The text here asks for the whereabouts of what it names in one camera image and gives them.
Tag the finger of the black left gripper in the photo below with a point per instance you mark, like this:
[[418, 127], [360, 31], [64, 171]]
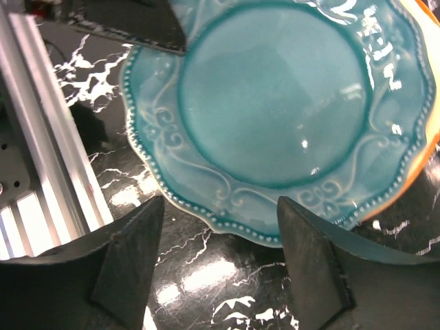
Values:
[[150, 24]]

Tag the cream yellow bird plate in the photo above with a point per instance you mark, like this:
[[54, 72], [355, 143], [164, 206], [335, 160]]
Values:
[[429, 26]]

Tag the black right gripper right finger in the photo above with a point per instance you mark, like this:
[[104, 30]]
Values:
[[340, 280]]

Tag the aluminium frame rail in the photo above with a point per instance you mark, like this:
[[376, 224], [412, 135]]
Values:
[[67, 201]]

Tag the teal scalloped plate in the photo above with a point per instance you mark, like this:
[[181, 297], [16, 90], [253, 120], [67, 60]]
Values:
[[323, 102]]

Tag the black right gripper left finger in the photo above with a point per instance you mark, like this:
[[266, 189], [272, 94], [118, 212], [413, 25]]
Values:
[[99, 281]]

